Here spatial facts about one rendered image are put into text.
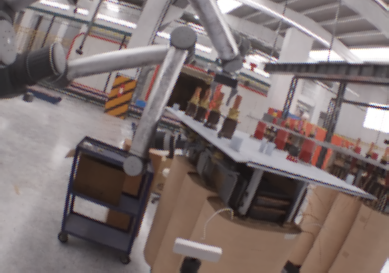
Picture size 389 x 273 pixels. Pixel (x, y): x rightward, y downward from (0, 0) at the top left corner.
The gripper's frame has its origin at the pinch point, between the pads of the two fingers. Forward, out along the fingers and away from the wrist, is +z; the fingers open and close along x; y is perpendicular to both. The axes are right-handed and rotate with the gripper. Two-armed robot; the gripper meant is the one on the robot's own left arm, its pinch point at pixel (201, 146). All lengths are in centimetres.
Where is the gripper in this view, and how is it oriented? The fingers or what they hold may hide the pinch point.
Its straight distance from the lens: 183.7
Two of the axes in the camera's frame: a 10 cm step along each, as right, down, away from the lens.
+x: 0.9, -0.4, 10.0
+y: 1.3, -9.9, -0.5
